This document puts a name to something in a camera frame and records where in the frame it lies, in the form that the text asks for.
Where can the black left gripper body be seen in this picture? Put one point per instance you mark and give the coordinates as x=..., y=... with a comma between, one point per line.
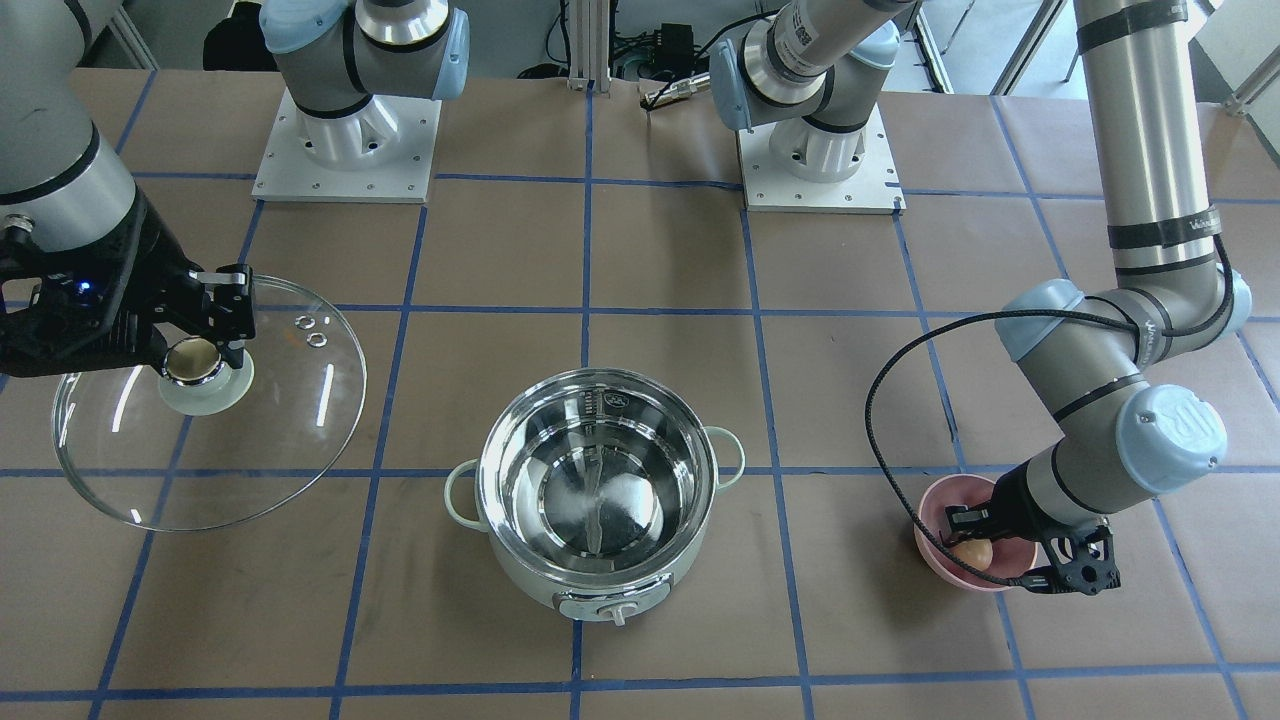
x=1022, y=498

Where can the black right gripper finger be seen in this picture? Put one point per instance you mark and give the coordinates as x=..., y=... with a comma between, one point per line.
x=233, y=354
x=228, y=314

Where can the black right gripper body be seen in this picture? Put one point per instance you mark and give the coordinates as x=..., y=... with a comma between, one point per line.
x=153, y=262

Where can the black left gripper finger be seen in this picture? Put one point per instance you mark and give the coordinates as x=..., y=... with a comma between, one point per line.
x=967, y=523
x=1038, y=581

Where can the beige egg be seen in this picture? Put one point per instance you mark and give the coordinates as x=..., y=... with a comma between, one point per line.
x=976, y=553

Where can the glass pot lid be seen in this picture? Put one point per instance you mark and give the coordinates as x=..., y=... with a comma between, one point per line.
x=200, y=445

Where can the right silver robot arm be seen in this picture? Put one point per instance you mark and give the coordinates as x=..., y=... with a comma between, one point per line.
x=334, y=56

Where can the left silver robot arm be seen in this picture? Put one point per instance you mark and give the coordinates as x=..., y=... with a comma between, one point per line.
x=1124, y=440

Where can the pale green electric pot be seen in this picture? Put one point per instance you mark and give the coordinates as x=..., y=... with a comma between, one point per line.
x=594, y=488

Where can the pink bowl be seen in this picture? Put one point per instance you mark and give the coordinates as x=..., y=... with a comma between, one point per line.
x=1009, y=557

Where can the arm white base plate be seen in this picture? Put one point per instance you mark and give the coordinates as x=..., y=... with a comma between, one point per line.
x=795, y=167
x=382, y=153

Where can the aluminium frame post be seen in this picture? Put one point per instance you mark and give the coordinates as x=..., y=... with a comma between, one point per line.
x=589, y=33

